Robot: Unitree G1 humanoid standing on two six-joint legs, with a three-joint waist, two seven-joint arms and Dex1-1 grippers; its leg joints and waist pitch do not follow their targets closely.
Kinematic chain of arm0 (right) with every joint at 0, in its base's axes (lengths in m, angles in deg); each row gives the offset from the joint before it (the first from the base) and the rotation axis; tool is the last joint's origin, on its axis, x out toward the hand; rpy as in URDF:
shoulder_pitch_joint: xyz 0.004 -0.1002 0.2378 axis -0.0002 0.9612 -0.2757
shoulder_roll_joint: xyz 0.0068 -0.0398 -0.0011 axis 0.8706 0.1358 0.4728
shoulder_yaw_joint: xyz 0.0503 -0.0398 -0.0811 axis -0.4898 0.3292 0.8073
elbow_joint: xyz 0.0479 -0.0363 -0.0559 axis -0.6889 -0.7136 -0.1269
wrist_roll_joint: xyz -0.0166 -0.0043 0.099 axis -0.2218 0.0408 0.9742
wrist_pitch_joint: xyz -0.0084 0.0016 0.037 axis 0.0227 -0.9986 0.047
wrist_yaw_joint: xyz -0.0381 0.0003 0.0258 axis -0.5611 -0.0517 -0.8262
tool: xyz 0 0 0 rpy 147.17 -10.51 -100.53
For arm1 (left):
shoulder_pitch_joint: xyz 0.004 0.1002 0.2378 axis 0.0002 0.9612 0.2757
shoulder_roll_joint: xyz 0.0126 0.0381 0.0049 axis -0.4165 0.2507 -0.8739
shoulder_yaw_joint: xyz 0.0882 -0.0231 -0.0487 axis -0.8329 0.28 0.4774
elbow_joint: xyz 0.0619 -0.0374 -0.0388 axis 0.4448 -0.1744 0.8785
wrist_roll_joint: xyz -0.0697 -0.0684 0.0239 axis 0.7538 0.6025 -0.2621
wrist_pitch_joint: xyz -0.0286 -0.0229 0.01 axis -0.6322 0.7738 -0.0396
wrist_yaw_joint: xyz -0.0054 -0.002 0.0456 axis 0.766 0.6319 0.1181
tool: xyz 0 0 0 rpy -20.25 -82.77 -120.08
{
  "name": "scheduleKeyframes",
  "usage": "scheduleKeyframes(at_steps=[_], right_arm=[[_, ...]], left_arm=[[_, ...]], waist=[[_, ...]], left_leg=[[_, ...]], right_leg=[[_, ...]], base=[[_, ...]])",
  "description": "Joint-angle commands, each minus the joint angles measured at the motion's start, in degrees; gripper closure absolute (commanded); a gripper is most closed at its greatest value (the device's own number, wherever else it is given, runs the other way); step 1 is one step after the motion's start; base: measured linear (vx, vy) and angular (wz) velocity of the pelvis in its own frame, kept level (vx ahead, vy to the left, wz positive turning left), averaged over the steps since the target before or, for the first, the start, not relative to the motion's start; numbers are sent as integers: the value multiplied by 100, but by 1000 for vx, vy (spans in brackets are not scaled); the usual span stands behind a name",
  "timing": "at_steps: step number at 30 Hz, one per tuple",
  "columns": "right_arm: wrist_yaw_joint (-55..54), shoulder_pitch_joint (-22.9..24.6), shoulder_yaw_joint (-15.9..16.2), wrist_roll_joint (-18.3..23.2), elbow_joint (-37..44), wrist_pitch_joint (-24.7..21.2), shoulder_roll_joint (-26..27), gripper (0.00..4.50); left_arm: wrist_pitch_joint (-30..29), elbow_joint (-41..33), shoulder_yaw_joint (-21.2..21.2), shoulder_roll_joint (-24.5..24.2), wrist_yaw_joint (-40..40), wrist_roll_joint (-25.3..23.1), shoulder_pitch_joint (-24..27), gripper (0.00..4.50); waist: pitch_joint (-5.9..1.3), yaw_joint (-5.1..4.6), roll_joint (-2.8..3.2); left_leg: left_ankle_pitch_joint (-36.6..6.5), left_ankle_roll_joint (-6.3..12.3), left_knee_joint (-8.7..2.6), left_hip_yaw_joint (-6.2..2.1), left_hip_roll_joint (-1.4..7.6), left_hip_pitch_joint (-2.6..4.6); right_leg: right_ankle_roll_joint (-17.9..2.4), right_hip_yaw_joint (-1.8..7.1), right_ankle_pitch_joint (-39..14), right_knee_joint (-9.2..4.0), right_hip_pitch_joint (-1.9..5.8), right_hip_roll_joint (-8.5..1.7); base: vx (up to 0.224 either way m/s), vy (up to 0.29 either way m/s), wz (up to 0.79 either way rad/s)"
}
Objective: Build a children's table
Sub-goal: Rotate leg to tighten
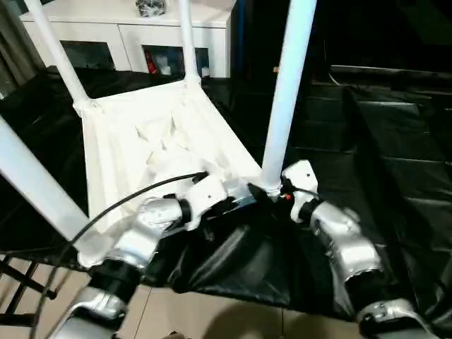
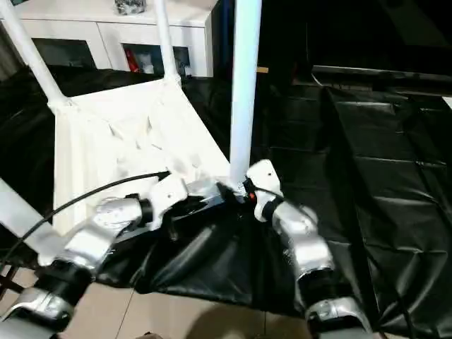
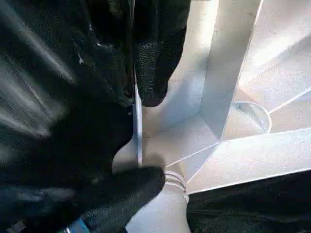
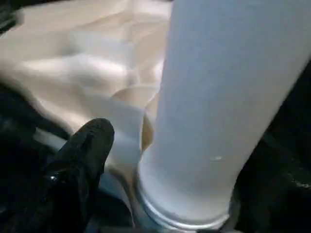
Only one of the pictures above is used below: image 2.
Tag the white plastic table top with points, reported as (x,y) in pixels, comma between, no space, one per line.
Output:
(127,134)

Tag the white plastic table leg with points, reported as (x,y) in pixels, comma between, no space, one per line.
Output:
(165,39)
(244,78)
(25,215)
(35,56)

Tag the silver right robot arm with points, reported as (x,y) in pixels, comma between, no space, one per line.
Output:
(304,240)

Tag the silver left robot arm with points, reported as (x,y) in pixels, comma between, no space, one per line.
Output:
(92,240)

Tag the black work mat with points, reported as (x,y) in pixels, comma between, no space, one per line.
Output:
(367,155)

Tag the toy figures behind cabinet glass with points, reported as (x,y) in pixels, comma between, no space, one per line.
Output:
(152,60)

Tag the black tv cabinet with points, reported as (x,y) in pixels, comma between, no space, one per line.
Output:
(353,32)

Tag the white cabinet with glass doors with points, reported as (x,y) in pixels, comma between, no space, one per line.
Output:
(85,28)

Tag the grey plush toy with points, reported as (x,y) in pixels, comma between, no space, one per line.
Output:
(131,6)

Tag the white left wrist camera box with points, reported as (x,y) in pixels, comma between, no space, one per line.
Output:
(169,191)

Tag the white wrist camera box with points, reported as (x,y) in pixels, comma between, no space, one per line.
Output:
(263,176)
(169,191)

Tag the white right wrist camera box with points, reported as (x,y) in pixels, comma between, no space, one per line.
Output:
(263,176)

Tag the black metal stand frame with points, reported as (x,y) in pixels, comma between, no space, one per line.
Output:
(7,277)

